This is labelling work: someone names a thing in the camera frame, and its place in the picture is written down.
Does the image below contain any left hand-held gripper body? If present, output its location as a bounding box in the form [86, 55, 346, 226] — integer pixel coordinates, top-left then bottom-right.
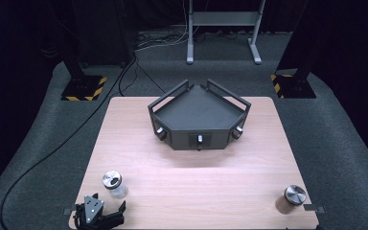
[73, 195, 126, 230]

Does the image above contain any black yellow striped stand base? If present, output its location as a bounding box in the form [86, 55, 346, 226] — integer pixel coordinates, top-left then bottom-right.
[270, 73, 317, 100]
[60, 75, 107, 103]

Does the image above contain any grey metal stand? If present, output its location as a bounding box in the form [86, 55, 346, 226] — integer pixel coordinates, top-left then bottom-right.
[186, 0, 266, 65]

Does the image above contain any glass jar with white contents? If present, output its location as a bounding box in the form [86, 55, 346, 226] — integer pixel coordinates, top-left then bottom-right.
[102, 170, 129, 199]

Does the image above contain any black cabinet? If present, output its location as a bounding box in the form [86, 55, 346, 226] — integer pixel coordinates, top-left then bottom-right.
[75, 0, 139, 67]

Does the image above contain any bundle of floor cables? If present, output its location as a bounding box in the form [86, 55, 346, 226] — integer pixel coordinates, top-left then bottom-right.
[135, 29, 190, 53]

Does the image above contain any thin black floor cable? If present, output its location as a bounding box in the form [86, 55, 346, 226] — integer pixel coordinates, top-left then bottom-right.
[135, 60, 168, 94]

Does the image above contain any glass jar with brown contents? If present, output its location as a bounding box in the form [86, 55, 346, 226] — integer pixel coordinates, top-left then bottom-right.
[274, 184, 308, 215]

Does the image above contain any thick black floor cable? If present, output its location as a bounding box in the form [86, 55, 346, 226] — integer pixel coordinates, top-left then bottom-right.
[0, 57, 138, 230]

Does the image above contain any black corner shelf rack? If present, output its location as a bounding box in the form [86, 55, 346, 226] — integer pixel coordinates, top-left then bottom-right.
[147, 79, 252, 151]

